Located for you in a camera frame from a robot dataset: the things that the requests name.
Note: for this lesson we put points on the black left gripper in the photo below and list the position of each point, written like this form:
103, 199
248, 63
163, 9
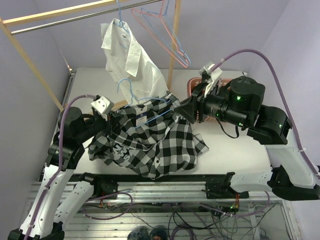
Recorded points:
107, 122

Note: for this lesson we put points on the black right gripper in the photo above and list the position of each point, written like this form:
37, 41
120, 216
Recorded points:
188, 108

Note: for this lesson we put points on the blue wire hanger plaid shirt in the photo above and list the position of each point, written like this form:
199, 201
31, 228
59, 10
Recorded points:
152, 103

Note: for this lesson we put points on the black white plaid shirt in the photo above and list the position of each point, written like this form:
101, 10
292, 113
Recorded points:
160, 148

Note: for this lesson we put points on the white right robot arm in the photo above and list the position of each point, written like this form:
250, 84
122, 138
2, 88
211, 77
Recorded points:
240, 103

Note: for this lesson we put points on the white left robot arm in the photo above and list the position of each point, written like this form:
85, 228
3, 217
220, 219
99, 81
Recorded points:
50, 180

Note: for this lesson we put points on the paper shirt price tag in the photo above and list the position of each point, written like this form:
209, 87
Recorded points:
141, 116

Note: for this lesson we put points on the pink laundry basket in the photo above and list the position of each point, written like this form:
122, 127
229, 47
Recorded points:
193, 82

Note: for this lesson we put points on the wooden clothes rack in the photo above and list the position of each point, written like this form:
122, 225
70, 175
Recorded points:
4, 24

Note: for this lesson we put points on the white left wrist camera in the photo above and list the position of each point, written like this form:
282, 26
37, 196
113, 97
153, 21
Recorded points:
102, 105

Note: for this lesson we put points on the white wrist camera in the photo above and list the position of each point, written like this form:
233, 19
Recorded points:
102, 105
211, 74

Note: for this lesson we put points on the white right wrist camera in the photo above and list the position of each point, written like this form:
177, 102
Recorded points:
211, 74

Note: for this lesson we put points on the aluminium rail base frame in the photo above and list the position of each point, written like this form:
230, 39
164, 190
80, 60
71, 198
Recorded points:
180, 187

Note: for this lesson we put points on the blue wire hanger white shirt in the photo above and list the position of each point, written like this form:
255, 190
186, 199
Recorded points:
123, 34

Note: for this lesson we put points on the blue empty wire hanger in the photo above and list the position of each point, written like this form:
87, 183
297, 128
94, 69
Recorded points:
172, 45

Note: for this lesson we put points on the pink wire hanger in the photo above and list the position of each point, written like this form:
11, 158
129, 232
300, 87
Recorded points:
155, 21

